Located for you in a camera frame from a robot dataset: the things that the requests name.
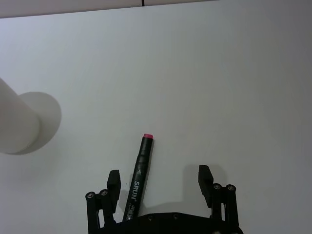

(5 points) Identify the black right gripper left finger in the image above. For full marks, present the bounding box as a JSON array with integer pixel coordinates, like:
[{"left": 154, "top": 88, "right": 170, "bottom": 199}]
[{"left": 84, "top": 170, "right": 122, "bottom": 231}]

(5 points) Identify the white paper cup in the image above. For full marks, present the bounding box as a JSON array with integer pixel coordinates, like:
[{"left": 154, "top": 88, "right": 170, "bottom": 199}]
[{"left": 0, "top": 77, "right": 41, "bottom": 155}]

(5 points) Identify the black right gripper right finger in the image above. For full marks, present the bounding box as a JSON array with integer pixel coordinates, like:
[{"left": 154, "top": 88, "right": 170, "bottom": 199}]
[{"left": 198, "top": 165, "right": 238, "bottom": 227}]

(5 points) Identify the black marker with pink end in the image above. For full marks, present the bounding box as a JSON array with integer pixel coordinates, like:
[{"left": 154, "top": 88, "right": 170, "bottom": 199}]
[{"left": 122, "top": 133, "right": 155, "bottom": 221}]

